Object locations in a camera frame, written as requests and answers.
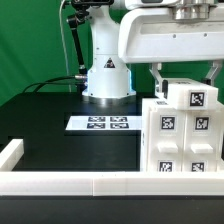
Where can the white cabinet body box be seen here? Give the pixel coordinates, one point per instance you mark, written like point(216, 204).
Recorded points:
point(147, 106)

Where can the white cabinet door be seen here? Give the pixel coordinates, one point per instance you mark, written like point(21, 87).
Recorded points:
point(165, 139)
point(203, 140)

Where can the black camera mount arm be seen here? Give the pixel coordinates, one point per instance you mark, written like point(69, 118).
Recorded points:
point(81, 13)

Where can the white U-shaped boundary frame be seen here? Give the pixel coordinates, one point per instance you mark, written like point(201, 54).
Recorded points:
point(18, 183)

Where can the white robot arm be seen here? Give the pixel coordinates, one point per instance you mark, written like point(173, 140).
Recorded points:
point(109, 79)

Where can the white flat tagged panel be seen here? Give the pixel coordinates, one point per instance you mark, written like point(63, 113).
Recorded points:
point(106, 123)

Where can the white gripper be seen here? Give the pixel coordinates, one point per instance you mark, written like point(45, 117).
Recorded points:
point(151, 35)

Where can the small white tagged block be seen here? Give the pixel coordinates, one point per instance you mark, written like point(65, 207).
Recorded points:
point(188, 94)

